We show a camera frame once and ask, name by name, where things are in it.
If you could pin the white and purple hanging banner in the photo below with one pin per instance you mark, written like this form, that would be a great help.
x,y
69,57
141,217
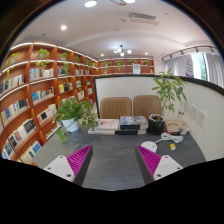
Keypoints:
x,y
189,65

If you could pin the white book with pink cover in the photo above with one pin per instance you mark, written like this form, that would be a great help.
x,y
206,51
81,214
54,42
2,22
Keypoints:
x,y
107,124

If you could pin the black ceiling track light rail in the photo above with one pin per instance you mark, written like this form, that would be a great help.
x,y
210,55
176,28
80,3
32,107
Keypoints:
x,y
186,50

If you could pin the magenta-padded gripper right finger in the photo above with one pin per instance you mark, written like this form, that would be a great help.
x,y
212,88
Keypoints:
x,y
166,165

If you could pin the thin white book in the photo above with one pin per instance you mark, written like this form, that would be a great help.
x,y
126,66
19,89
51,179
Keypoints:
x,y
100,132

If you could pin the ceiling chandelier with round lamps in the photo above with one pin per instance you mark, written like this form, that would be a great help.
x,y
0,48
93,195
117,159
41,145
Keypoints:
x,y
90,3
122,53

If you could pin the recessed ceiling lights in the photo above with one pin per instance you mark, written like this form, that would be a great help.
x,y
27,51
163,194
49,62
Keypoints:
x,y
63,27

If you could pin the orange wooden bookshelf unit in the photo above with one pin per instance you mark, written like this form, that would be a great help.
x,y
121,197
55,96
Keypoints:
x,y
26,100

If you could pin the leafy plant in white pot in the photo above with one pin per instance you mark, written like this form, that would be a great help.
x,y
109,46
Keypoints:
x,y
70,124

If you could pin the ceiling air vent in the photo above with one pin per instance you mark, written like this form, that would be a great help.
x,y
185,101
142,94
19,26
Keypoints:
x,y
142,17

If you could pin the white poster on shelf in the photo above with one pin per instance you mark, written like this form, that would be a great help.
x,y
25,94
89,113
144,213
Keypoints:
x,y
136,68

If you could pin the tan upholstered chair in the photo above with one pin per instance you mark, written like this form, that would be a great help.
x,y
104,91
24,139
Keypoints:
x,y
146,105
116,107

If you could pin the beige and red book stack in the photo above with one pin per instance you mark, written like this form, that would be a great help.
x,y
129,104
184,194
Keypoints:
x,y
177,126

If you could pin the clear acrylic sign stand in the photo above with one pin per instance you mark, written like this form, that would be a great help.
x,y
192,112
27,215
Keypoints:
x,y
182,111

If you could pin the round white power strip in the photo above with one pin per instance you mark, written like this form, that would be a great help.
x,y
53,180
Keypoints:
x,y
149,145

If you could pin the grey curtain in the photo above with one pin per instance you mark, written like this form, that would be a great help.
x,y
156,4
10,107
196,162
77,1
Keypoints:
x,y
215,70
175,66

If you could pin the white wall outlet plate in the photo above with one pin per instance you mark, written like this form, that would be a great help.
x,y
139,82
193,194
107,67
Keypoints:
x,y
194,112
202,118

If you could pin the small tree in black pot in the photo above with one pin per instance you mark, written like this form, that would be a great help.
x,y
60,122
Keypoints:
x,y
156,125

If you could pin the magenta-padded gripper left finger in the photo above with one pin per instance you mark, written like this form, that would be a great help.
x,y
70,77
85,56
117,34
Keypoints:
x,y
60,166

